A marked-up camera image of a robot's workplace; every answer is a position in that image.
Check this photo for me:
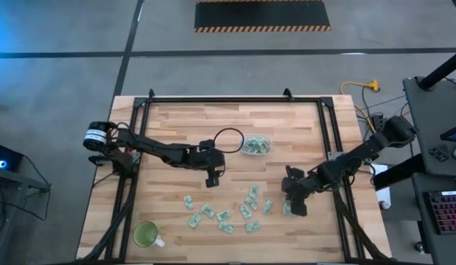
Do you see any black pole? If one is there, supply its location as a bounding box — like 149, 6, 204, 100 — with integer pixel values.
418, 49, 456, 91

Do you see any backlit black keyboard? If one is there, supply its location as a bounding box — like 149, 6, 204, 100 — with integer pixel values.
422, 189, 456, 236

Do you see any green ceramic mug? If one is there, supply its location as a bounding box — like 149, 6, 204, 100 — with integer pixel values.
133, 220, 166, 248

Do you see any black left camera cable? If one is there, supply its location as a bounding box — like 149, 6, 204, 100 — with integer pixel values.
211, 127, 246, 155

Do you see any black power cable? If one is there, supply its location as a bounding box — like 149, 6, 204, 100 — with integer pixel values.
359, 86, 411, 128

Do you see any yellow extension cord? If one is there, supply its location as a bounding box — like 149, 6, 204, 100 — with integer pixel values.
340, 79, 381, 133

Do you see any grey metal stand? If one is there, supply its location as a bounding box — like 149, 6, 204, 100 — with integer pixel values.
0, 165, 52, 265

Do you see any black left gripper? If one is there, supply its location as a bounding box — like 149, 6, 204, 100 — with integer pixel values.
192, 139, 226, 188

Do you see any black desk leg bar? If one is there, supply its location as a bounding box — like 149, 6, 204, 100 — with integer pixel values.
372, 153, 427, 191

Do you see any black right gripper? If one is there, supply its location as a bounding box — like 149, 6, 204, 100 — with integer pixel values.
281, 166, 323, 217

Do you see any white box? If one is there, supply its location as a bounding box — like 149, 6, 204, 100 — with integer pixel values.
369, 163, 393, 211

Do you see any black tablet screen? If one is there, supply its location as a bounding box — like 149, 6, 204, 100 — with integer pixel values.
439, 123, 456, 144

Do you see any clear bag of bills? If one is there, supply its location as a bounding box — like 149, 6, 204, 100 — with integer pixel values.
240, 134, 272, 156

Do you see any black aluminium table frame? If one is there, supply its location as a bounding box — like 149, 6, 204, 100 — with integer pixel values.
74, 88, 395, 265

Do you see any black hazard-striped floor mat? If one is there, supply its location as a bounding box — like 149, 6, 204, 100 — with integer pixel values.
194, 0, 332, 33

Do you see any black computer with blue light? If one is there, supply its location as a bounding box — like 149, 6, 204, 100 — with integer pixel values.
0, 141, 24, 172

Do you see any dark grey desk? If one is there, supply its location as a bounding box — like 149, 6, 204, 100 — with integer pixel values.
410, 172, 456, 265
402, 75, 456, 177

